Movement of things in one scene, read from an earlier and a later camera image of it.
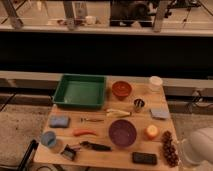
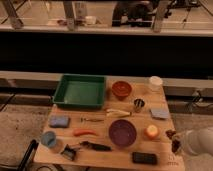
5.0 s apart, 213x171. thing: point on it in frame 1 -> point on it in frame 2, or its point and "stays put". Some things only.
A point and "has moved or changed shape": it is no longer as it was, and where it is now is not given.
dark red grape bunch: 169,149 has moved or changed shape
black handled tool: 94,146 stays put
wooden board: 133,131 stays put
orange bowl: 121,89 stays put
